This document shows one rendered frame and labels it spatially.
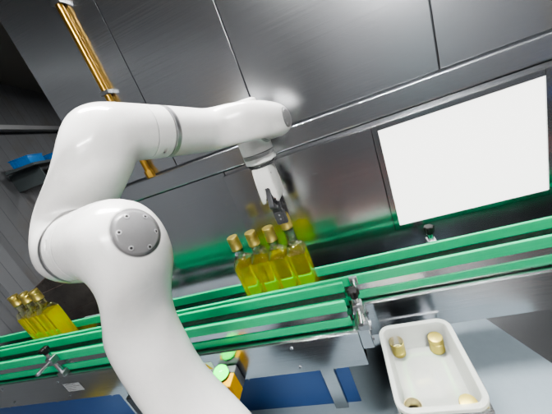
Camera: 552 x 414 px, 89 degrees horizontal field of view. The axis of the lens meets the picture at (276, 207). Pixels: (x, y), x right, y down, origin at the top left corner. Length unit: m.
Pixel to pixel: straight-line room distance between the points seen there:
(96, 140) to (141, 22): 0.62
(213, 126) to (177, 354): 0.39
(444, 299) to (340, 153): 0.49
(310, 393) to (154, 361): 0.69
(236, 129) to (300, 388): 0.80
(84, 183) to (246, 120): 0.31
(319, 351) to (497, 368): 0.52
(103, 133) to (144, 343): 0.28
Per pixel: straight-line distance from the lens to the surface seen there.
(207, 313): 0.99
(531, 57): 0.98
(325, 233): 0.95
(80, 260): 0.37
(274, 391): 1.08
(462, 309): 0.96
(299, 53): 0.87
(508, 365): 1.14
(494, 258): 0.92
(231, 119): 0.60
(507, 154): 1.00
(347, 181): 0.89
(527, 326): 1.41
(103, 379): 1.29
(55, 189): 0.47
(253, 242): 0.84
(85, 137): 0.45
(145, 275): 0.36
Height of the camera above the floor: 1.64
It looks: 19 degrees down
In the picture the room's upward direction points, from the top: 21 degrees counter-clockwise
